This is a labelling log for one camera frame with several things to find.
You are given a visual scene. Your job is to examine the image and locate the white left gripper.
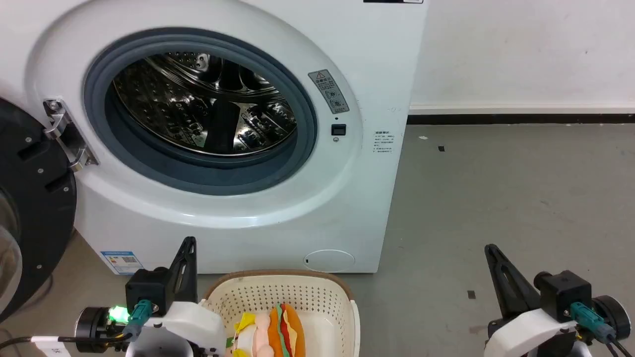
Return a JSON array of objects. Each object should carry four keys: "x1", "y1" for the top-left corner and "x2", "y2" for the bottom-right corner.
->
[{"x1": 74, "y1": 237, "x2": 227, "y2": 357}]

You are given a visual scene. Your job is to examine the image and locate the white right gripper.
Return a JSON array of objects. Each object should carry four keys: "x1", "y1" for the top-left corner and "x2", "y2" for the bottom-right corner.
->
[{"x1": 483, "y1": 243, "x2": 632, "y2": 357}]

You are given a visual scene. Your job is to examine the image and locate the colourful burger plush toy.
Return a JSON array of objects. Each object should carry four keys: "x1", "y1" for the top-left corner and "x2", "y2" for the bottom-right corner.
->
[{"x1": 226, "y1": 303, "x2": 306, "y2": 357}]

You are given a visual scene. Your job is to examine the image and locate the black washing machine door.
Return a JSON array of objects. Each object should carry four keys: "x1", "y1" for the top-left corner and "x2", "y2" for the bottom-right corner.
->
[{"x1": 0, "y1": 97, "x2": 78, "y2": 323}]

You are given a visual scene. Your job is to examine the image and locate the stainless steel washing machine drum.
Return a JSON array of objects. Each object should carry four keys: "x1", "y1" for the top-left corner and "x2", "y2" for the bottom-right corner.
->
[{"x1": 113, "y1": 52, "x2": 298, "y2": 157}]

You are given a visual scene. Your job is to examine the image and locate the blue energy label sticker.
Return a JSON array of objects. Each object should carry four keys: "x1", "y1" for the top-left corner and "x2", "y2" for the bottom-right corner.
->
[{"x1": 100, "y1": 250, "x2": 144, "y2": 276}]

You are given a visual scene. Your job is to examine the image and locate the white perforated laundry basket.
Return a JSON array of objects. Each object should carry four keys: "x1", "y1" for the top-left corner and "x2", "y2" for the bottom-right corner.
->
[{"x1": 199, "y1": 269, "x2": 361, "y2": 357}]

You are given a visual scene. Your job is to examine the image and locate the round white filter cover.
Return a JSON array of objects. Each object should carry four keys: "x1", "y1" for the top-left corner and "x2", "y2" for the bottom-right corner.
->
[{"x1": 304, "y1": 249, "x2": 356, "y2": 273}]

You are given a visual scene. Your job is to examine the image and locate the white front-load washing machine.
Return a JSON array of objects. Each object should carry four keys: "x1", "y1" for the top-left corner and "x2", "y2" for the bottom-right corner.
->
[{"x1": 0, "y1": 0, "x2": 430, "y2": 275}]

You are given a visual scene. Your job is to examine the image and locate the metal door hinge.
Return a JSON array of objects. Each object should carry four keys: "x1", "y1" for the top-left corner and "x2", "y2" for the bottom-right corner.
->
[{"x1": 43, "y1": 98, "x2": 99, "y2": 173}]

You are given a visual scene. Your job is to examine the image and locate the grey rubber door gasket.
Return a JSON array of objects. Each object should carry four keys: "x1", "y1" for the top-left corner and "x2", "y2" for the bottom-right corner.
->
[{"x1": 83, "y1": 28, "x2": 318, "y2": 196}]

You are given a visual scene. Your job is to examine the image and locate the small printed text label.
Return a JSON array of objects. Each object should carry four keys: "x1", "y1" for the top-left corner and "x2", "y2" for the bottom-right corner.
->
[{"x1": 374, "y1": 130, "x2": 393, "y2": 155}]

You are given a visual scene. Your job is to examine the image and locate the grey warning sticker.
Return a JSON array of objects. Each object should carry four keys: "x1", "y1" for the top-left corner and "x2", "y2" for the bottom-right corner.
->
[{"x1": 308, "y1": 69, "x2": 350, "y2": 115}]

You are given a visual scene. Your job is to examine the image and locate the left teal-plug black cable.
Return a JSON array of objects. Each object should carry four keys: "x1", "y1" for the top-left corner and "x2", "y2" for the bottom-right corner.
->
[{"x1": 0, "y1": 299, "x2": 153, "y2": 350}]

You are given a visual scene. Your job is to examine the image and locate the teal-plug black cable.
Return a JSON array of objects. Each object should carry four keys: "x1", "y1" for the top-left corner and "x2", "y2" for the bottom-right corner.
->
[
  {"x1": 0, "y1": 299, "x2": 153, "y2": 350},
  {"x1": 570, "y1": 302, "x2": 635, "y2": 357}
]

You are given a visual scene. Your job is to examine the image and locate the right teal-plug black cable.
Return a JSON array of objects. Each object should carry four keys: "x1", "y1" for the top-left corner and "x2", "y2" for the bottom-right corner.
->
[{"x1": 570, "y1": 302, "x2": 635, "y2": 357}]

